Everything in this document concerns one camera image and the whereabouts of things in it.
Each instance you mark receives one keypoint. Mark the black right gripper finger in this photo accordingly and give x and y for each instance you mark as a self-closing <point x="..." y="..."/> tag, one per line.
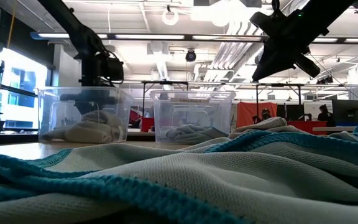
<point x="264" y="62"/>
<point x="277" y="67"/>

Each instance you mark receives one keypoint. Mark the large grey microfiber towel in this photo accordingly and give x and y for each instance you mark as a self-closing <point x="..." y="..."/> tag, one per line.
<point x="269" y="124"/>

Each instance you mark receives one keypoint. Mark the blue microfiber towel white tag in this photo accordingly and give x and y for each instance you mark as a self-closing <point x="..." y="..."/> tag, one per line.
<point x="191" y="133"/>

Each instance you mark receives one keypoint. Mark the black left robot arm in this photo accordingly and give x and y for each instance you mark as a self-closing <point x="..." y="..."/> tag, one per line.
<point x="82" y="37"/>

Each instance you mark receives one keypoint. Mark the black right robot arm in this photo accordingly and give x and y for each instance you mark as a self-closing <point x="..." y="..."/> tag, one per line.
<point x="328" y="15"/>

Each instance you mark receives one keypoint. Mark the pale blue towel teal edge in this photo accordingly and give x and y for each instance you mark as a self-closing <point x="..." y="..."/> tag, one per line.
<point x="197" y="180"/>

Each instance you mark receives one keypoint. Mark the person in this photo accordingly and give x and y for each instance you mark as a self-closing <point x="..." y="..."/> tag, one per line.
<point x="324" y="115"/>
<point x="265" y="115"/>

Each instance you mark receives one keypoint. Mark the orange partition screen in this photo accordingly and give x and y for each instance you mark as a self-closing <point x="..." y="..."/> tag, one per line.
<point x="247" y="113"/>

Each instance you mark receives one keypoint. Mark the red box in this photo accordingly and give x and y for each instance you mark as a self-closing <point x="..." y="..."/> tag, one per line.
<point x="147" y="124"/>

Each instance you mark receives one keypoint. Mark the red table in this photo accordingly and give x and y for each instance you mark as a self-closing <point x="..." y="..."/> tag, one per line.
<point x="306" y="126"/>

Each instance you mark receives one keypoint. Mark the clear plastic bin with label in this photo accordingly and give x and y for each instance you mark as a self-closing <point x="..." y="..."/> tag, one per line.
<point x="166" y="109"/>

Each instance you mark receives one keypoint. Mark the black computer monitor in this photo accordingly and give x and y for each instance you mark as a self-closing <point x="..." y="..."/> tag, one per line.
<point x="346" y="110"/>

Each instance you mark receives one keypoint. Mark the black table frame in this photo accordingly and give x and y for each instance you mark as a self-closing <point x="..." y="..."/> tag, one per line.
<point x="278" y="85"/>
<point x="166" y="82"/>

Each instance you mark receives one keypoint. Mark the black overhead camera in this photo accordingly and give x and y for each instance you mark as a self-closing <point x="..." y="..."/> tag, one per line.
<point x="190" y="56"/>

